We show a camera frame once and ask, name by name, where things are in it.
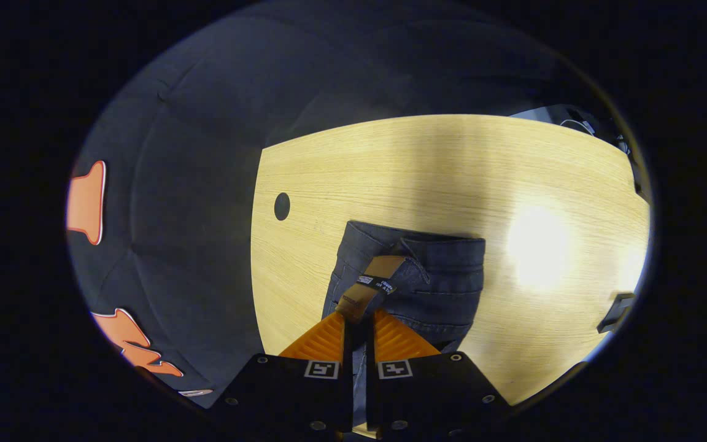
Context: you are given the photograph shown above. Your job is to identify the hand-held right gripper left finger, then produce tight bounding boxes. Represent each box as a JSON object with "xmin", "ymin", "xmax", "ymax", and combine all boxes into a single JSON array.
[{"xmin": 209, "ymin": 310, "xmax": 353, "ymax": 440}]

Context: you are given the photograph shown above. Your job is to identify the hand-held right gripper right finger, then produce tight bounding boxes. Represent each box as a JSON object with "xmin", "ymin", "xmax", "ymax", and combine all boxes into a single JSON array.
[{"xmin": 366, "ymin": 309, "xmax": 514, "ymax": 440}]

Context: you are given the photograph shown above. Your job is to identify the dark grey jeans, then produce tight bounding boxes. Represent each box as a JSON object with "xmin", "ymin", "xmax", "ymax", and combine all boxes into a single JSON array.
[{"xmin": 322, "ymin": 220, "xmax": 487, "ymax": 430}]

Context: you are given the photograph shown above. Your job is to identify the black box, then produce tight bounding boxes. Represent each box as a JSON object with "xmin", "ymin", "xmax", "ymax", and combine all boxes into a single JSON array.
[{"xmin": 597, "ymin": 293, "xmax": 635, "ymax": 334}]

